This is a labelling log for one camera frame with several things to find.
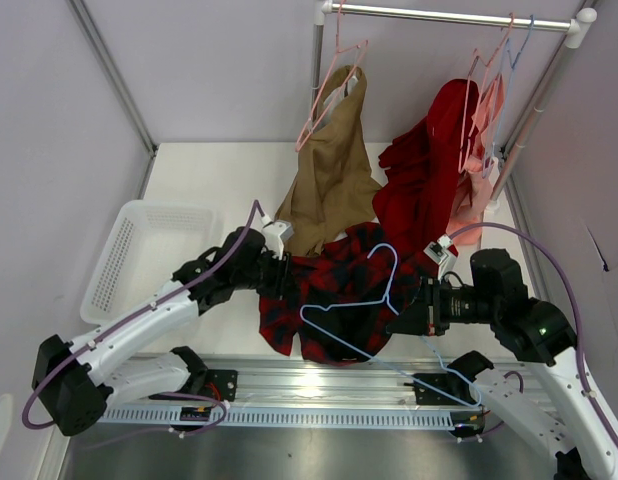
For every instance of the white perforated plastic basket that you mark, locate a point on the white perforated plastic basket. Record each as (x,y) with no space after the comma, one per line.
(147,243)

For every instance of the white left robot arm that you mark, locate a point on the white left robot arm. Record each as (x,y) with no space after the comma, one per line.
(78,381)

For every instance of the red plaid skirt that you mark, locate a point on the red plaid skirt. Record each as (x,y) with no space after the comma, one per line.
(341,274)

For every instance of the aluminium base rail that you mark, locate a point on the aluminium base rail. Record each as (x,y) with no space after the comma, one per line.
(287,382)

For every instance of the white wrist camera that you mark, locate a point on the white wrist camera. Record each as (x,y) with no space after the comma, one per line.
(275,233)
(443,254)

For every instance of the light blue wire hanger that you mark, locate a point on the light blue wire hanger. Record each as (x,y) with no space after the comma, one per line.
(385,300)

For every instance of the pink hanger with tan skirt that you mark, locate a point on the pink hanger with tan skirt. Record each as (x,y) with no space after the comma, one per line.
(326,90)

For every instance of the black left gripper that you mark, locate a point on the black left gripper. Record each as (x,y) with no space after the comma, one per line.
(284,284)

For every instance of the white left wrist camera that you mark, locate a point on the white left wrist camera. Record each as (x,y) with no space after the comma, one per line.
(275,233)

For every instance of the red garment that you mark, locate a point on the red garment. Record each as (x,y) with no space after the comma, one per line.
(421,167)

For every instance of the blue hanger at right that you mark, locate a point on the blue hanger at right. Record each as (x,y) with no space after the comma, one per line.
(506,85)

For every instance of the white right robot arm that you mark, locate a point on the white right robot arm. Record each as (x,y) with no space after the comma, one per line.
(581,440)

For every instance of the pink garment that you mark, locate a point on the pink garment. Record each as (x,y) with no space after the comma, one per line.
(471,199)

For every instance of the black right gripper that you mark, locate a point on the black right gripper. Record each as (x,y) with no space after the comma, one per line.
(429,307)

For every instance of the tan skirt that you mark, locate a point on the tan skirt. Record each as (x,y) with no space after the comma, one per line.
(333,188)

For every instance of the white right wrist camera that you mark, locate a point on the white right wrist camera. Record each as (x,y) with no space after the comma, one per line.
(443,254)

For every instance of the white slotted cable duct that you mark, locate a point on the white slotted cable duct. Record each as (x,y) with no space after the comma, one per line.
(174,415)

